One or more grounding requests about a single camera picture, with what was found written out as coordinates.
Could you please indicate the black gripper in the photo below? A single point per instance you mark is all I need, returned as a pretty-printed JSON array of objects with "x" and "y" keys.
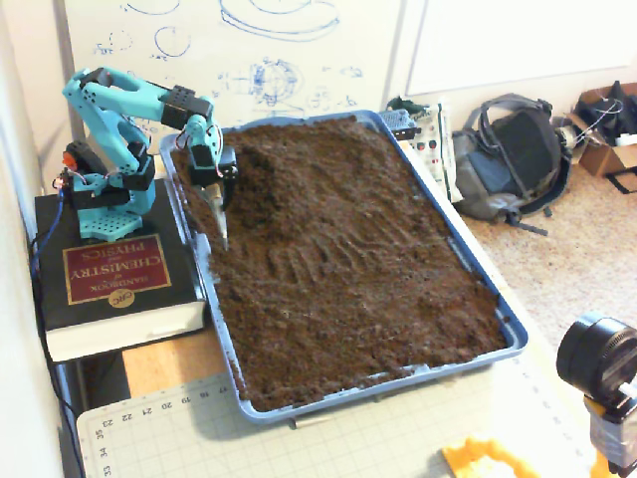
[{"x": 228, "y": 170}]

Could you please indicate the silver foil scoop blade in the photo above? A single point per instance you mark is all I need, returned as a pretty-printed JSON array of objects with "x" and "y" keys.
[{"x": 219, "y": 214}]

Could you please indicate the brown soil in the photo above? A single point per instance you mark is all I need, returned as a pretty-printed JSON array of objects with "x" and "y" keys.
[{"x": 348, "y": 299}]

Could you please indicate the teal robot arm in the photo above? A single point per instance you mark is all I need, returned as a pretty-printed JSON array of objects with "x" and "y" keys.
[{"x": 104, "y": 124}]

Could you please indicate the black chemistry physics handbook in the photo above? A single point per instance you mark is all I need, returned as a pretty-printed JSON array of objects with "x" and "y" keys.
[{"x": 114, "y": 269}]

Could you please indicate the black servo controller housing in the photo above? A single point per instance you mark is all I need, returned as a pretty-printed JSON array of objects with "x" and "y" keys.
[{"x": 87, "y": 157}]

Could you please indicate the perforated electronics box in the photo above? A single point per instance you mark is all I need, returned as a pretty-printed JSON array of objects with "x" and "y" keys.
[{"x": 398, "y": 119}]

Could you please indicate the whiteboard with blue drawings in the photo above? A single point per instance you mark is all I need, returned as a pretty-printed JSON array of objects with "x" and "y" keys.
[{"x": 348, "y": 50}]

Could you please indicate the dark green bag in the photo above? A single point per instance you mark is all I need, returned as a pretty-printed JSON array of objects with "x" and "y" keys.
[{"x": 403, "y": 103}]

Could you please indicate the circuit board device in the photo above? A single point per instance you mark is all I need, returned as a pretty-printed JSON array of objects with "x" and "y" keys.
[{"x": 438, "y": 149}]

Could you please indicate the blue plastic tray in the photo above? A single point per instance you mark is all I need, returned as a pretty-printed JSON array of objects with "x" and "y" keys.
[{"x": 269, "y": 415}]

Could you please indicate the silver metal rod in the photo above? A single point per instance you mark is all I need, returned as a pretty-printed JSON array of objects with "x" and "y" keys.
[{"x": 311, "y": 422}]

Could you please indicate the grey cutting mat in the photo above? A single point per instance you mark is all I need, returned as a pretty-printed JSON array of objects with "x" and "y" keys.
[{"x": 348, "y": 448}]

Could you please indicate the grey backpack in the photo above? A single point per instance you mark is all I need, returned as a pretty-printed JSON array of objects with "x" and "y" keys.
[{"x": 512, "y": 149}]

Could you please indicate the blank white board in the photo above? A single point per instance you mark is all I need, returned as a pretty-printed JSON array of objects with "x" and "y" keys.
[{"x": 522, "y": 40}]

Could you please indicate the yellow plastic part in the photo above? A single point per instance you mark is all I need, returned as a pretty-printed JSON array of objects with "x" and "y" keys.
[{"x": 458, "y": 455}]

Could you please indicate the brown cardboard box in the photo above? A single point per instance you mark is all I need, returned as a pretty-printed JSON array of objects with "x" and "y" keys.
[{"x": 602, "y": 157}]

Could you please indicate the small white box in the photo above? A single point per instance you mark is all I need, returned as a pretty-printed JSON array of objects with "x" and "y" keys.
[{"x": 627, "y": 140}]

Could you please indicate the black fabric item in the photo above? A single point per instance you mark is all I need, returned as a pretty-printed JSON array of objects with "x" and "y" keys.
[{"x": 622, "y": 109}]

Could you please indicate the black round camera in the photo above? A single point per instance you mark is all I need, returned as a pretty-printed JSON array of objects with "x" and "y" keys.
[{"x": 597, "y": 353}]

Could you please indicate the yellow camera stand grey tape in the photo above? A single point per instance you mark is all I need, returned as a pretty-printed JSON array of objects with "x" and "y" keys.
[{"x": 612, "y": 438}]

